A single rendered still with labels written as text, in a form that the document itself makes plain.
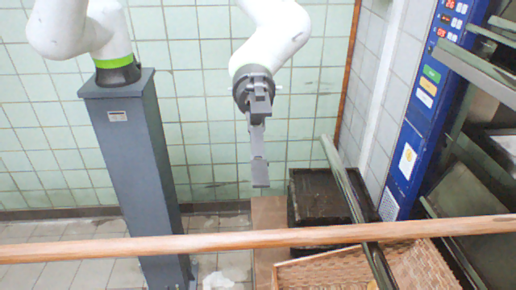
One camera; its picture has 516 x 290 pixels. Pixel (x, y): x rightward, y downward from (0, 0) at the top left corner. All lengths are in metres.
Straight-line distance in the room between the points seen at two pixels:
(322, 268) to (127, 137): 0.80
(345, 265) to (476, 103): 0.62
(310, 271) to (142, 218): 0.73
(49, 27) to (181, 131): 1.09
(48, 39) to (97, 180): 1.38
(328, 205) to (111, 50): 0.88
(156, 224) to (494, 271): 1.17
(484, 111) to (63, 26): 1.08
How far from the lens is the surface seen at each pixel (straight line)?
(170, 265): 1.68
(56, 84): 1.95
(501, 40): 0.75
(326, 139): 0.83
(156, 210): 1.41
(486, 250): 0.96
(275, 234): 0.55
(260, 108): 0.47
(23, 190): 2.51
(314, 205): 1.18
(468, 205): 1.01
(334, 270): 1.17
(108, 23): 1.08
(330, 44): 1.72
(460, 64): 0.75
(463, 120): 0.99
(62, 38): 0.98
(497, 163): 0.91
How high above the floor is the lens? 1.62
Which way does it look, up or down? 34 degrees down
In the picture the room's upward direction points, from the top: straight up
